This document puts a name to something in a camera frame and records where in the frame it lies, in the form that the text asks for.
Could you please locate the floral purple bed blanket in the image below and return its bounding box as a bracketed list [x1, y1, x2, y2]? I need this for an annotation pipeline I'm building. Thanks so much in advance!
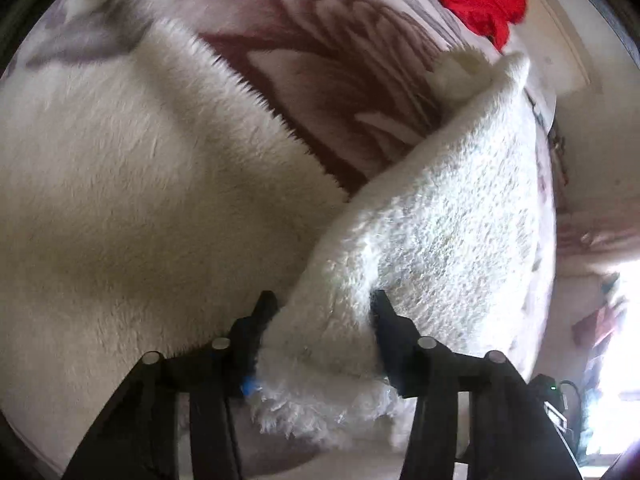
[0, 0, 560, 468]

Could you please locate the beige bed headboard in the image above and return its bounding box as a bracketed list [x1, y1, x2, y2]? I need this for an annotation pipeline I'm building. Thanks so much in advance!
[505, 0, 594, 106]

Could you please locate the red cloth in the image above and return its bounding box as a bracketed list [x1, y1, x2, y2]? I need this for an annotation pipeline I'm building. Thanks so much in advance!
[572, 302, 623, 348]

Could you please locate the white fuzzy jacket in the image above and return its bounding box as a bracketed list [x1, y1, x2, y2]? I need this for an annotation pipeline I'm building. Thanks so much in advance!
[247, 51, 558, 453]

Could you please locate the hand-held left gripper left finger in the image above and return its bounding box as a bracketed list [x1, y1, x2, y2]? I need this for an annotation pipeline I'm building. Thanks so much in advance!
[62, 290, 280, 480]

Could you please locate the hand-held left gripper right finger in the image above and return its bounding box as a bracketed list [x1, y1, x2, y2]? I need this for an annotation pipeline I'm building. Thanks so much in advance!
[370, 290, 583, 480]

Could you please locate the pink patterned curtain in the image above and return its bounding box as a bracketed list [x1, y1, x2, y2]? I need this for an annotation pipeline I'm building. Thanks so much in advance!
[555, 207, 636, 281]

